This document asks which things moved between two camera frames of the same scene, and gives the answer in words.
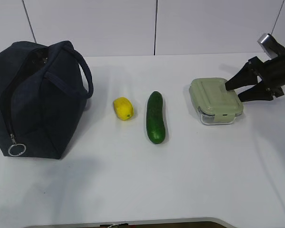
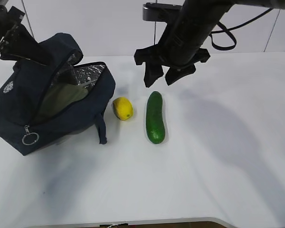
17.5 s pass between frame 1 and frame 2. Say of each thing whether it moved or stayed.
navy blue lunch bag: moved
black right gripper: moved
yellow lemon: stayed
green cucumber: stayed
